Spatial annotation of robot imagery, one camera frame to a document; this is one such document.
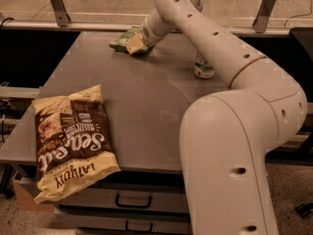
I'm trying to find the green jalapeno chip bag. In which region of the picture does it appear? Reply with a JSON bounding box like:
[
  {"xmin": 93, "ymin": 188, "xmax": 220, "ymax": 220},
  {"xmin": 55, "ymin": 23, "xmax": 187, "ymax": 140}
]
[{"xmin": 110, "ymin": 25, "xmax": 154, "ymax": 54}]

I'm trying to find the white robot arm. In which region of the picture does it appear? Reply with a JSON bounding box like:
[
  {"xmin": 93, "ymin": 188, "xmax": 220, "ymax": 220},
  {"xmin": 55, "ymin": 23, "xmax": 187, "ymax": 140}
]
[{"xmin": 127, "ymin": 0, "xmax": 307, "ymax": 235}]

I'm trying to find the brown yellow multigrain chip bag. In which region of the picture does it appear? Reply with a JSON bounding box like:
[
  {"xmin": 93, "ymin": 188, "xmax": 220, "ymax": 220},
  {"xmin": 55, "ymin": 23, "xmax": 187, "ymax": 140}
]
[{"xmin": 32, "ymin": 85, "xmax": 119, "ymax": 204}]

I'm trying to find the white green soda can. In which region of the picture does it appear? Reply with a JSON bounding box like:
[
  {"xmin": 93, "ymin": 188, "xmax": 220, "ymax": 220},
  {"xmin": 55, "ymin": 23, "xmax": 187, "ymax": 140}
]
[{"xmin": 195, "ymin": 52, "xmax": 215, "ymax": 79}]

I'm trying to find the upper grey drawer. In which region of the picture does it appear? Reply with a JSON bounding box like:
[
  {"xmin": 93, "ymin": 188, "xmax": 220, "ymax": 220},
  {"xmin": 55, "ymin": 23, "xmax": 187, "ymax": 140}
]
[{"xmin": 52, "ymin": 183, "xmax": 189, "ymax": 213}]

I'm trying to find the grey drawer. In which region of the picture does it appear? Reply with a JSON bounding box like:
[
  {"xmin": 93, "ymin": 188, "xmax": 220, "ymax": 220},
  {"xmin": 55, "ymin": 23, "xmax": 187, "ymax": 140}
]
[
  {"xmin": 55, "ymin": 210, "xmax": 193, "ymax": 235},
  {"xmin": 52, "ymin": 183, "xmax": 189, "ymax": 213}
]

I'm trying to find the lower grey drawer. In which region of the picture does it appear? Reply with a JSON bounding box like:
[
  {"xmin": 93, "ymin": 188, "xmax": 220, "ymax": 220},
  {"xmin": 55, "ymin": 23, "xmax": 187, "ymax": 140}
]
[{"xmin": 55, "ymin": 210, "xmax": 193, "ymax": 235}]

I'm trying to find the cardboard box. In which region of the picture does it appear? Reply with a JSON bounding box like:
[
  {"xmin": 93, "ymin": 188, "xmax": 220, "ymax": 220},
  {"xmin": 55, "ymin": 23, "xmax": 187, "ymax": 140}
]
[{"xmin": 13, "ymin": 172, "xmax": 55, "ymax": 212}]

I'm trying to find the black caster wheel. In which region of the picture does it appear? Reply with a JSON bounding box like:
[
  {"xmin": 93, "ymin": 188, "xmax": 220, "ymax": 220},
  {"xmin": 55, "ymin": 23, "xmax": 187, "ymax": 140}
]
[{"xmin": 294, "ymin": 203, "xmax": 313, "ymax": 218}]

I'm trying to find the left metal railing bracket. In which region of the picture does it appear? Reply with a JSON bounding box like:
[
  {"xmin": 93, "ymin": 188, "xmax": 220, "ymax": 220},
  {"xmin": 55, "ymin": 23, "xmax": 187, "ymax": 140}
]
[{"xmin": 50, "ymin": 0, "xmax": 70, "ymax": 27}]

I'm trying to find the metal railing bracket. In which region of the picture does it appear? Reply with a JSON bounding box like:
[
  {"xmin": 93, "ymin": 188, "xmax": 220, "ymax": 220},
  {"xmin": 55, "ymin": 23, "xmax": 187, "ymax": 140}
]
[
  {"xmin": 50, "ymin": 0, "xmax": 70, "ymax": 27},
  {"xmin": 252, "ymin": 0, "xmax": 277, "ymax": 33}
]

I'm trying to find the right metal railing bracket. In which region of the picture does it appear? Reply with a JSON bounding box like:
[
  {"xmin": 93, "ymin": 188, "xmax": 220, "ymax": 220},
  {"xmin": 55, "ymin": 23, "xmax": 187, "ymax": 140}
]
[{"xmin": 252, "ymin": 0, "xmax": 277, "ymax": 33}]

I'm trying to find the black cable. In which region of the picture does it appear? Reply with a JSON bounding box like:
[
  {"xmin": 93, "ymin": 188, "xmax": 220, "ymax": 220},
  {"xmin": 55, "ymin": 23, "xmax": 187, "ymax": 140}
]
[{"xmin": 0, "ymin": 17, "xmax": 16, "ymax": 30}]

